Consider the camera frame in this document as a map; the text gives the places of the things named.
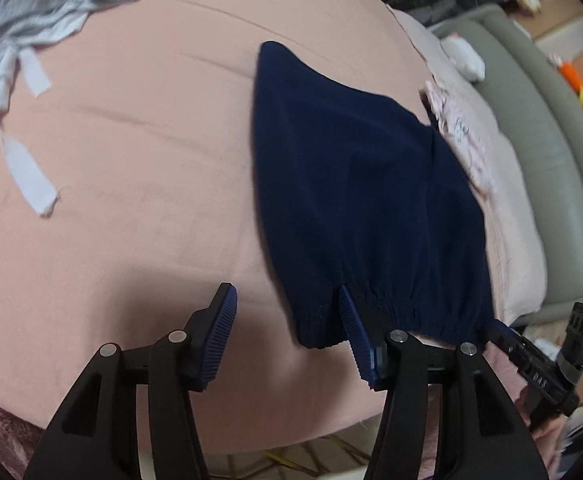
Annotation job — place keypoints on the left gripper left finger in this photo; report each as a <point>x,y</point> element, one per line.
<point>93,434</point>

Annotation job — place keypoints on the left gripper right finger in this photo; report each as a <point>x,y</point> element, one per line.
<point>481,434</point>

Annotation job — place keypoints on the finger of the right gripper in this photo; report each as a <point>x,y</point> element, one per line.
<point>518,349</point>

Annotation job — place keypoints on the navy blue striped shorts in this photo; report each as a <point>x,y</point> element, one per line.
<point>356,195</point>

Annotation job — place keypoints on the person right hand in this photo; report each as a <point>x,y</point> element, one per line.
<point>547,438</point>

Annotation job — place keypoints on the grey padded headboard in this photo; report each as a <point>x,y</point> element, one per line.
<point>541,116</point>

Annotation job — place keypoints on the pink folded printed garment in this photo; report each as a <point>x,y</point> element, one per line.
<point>456,130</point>

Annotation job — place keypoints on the pink bed sheet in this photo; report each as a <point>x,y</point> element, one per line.
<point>147,136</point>

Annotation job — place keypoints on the white plush toy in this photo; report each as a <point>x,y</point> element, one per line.
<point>464,57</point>

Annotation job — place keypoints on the gold wire basket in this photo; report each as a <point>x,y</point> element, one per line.
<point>337,456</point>

